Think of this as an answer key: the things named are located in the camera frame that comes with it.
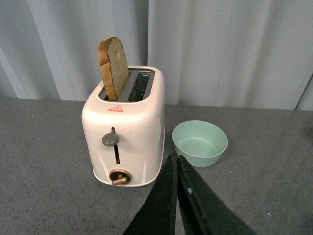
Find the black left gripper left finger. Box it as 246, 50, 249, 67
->
123, 155, 178, 235

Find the slice of brown bread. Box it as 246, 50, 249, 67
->
98, 37, 129, 101

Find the white two-slot toaster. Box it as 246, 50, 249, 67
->
82, 66, 165, 187

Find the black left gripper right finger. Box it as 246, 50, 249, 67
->
177, 156, 256, 235

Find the mint green bowl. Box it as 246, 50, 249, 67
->
172, 120, 228, 167

